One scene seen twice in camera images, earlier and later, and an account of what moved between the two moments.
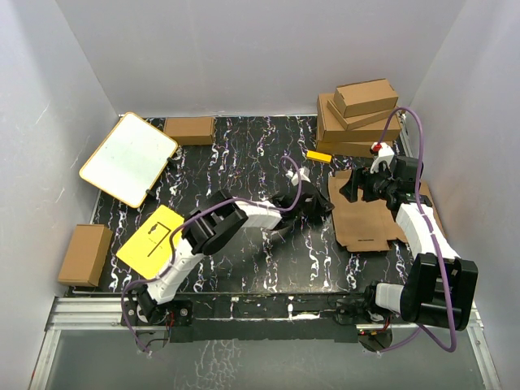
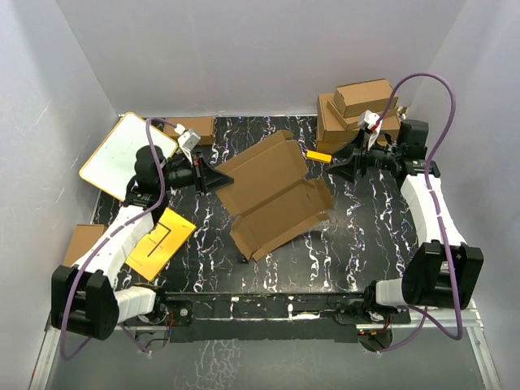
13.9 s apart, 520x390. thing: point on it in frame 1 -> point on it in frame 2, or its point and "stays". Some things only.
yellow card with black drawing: (149, 251) stays
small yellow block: (318, 157) stays
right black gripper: (363, 179) -> (357, 156)
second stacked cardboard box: (359, 119) stays
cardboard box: (366, 224) -> (272, 196)
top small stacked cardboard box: (365, 97) stays
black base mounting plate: (262, 319) stays
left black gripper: (322, 206) -> (213, 178)
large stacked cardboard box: (330, 129) stays
